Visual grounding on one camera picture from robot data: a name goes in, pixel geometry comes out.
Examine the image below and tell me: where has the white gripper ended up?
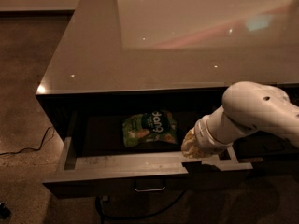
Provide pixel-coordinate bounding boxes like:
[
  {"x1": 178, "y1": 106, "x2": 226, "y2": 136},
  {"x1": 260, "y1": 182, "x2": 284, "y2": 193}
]
[{"x1": 181, "y1": 115, "x2": 232, "y2": 159}]

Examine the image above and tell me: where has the green snack bag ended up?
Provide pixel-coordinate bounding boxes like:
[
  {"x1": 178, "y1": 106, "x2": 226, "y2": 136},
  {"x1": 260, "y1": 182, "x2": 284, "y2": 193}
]
[{"x1": 122, "y1": 110, "x2": 178, "y2": 147}]

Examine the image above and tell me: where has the drawer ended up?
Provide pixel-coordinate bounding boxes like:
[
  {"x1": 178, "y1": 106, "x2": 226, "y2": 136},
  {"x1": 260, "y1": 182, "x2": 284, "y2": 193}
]
[{"x1": 43, "y1": 111, "x2": 252, "y2": 198}]

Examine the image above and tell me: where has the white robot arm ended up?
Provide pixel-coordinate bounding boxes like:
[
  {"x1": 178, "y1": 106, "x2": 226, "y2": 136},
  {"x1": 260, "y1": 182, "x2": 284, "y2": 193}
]
[{"x1": 181, "y1": 81, "x2": 299, "y2": 159}]

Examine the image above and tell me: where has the dark glossy drawer cabinet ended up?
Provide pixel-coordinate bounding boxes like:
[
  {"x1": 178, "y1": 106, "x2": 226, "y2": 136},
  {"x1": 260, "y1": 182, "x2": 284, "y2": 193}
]
[{"x1": 35, "y1": 0, "x2": 299, "y2": 179}]

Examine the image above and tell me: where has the grey power strip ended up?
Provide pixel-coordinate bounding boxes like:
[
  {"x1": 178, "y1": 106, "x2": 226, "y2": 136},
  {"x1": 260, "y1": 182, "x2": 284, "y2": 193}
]
[{"x1": 101, "y1": 195, "x2": 110, "y2": 203}]

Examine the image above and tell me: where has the small black floor object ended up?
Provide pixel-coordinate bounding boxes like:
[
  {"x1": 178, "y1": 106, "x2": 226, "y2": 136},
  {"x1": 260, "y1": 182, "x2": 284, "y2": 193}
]
[{"x1": 0, "y1": 203, "x2": 10, "y2": 219}]

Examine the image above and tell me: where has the thin black floor cable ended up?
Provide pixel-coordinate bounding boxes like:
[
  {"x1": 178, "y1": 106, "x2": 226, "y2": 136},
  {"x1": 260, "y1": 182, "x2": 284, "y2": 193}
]
[{"x1": 0, "y1": 125, "x2": 55, "y2": 157}]

